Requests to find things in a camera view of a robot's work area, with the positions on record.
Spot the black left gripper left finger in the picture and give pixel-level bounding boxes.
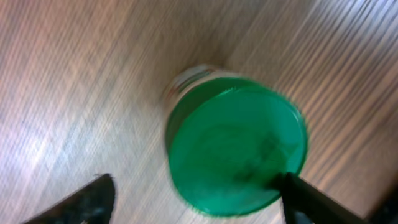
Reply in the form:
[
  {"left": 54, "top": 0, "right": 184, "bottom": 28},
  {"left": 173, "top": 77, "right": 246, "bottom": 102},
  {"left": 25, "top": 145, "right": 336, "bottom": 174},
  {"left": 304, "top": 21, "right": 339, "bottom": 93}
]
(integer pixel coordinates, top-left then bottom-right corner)
[{"left": 24, "top": 174, "right": 116, "bottom": 224}]

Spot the green lid jar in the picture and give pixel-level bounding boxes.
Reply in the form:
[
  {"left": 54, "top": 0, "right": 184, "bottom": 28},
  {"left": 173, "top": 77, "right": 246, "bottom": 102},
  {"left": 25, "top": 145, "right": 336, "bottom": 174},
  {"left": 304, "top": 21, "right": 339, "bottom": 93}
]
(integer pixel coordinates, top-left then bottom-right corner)
[{"left": 164, "top": 65, "right": 309, "bottom": 217}]

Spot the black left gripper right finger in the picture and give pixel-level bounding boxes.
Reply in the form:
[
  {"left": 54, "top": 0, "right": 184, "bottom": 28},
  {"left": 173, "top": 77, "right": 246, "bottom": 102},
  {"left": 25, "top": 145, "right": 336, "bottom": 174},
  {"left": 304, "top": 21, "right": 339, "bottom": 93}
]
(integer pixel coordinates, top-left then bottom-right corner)
[{"left": 279, "top": 172, "right": 367, "bottom": 224}]

